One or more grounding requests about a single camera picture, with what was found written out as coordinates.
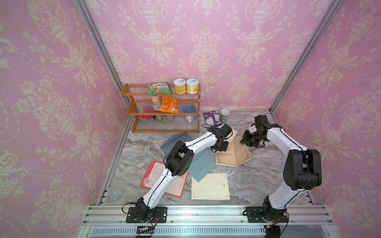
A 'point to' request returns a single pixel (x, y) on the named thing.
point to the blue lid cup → (189, 109)
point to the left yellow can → (179, 86)
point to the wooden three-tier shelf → (162, 122)
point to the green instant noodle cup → (224, 114)
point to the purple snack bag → (213, 118)
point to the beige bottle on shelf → (157, 104)
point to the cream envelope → (230, 138)
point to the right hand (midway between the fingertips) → (241, 140)
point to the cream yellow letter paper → (213, 186)
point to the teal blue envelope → (203, 163)
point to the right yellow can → (192, 86)
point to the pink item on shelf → (148, 109)
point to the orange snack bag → (168, 104)
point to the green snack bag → (154, 89)
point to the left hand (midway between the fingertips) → (223, 149)
